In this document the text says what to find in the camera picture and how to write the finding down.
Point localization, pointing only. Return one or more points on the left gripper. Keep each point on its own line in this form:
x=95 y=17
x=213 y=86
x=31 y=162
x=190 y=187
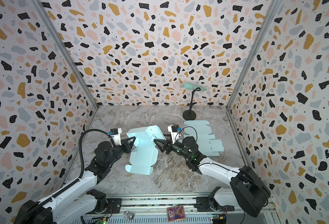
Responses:
x=126 y=145

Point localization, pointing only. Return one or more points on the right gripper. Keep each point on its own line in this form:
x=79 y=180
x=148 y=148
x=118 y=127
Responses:
x=168 y=146

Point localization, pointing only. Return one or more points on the mint paper box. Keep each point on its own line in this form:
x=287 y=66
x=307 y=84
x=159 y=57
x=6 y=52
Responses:
x=207 y=142
x=145 y=154

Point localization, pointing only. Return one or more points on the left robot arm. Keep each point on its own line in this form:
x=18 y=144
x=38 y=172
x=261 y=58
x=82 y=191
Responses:
x=78 y=197

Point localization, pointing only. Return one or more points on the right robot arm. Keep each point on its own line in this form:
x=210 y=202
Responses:
x=249 y=190

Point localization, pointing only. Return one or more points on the black microphone stand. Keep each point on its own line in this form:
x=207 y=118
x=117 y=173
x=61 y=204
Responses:
x=190 y=114

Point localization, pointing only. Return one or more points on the colourful square card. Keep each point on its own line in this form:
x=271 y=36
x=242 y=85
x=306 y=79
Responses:
x=176 y=213

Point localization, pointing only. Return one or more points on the circuit board left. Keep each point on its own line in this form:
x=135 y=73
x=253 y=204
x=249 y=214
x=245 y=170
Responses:
x=103 y=219

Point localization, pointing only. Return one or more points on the circuit board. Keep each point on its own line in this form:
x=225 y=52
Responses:
x=103 y=219
x=219 y=218

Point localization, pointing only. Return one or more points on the circuit board right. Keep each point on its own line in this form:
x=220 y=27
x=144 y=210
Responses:
x=219 y=218

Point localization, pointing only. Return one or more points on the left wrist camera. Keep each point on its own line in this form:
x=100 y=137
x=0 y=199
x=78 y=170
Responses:
x=115 y=134

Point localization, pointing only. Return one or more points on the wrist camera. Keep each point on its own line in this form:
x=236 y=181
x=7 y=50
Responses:
x=115 y=134
x=174 y=131

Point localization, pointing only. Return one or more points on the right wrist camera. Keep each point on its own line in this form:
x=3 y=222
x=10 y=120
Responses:
x=174 y=131

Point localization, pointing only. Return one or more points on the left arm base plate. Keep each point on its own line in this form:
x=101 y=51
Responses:
x=108 y=206

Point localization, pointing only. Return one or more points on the aluminium mounting rail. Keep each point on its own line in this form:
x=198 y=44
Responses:
x=152 y=209

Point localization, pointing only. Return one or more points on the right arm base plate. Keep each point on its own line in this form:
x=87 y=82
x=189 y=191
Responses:
x=205 y=204

